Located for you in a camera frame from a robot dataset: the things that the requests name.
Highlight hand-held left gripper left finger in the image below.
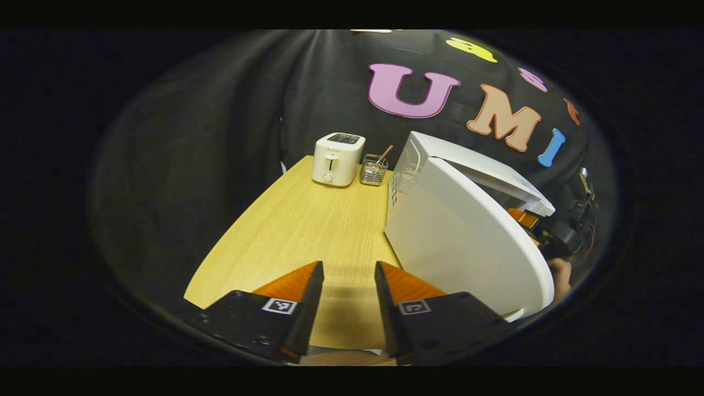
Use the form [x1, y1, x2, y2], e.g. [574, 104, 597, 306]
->
[187, 261, 325, 365]

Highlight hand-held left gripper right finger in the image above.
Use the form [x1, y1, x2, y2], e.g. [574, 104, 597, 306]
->
[375, 261, 515, 366]

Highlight white microwave oven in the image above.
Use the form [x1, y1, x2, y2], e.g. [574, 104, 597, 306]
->
[384, 131, 556, 322]

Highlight white toaster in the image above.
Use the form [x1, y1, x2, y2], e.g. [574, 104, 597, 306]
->
[312, 132, 366, 188]

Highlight wire mesh basket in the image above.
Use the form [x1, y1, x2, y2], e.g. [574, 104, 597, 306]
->
[360, 154, 389, 186]

